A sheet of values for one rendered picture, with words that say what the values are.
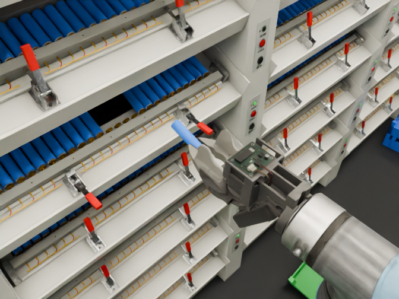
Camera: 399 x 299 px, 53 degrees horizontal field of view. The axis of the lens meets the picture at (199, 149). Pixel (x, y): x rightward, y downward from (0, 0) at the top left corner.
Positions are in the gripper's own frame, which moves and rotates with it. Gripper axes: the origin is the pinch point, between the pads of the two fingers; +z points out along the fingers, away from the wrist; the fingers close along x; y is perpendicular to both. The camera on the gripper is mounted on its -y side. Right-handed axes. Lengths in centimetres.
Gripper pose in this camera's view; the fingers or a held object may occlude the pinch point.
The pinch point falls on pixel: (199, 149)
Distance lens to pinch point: 67.9
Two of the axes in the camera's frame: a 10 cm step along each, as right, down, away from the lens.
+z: -6.9, -5.4, 4.7
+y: 0.2, -6.8, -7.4
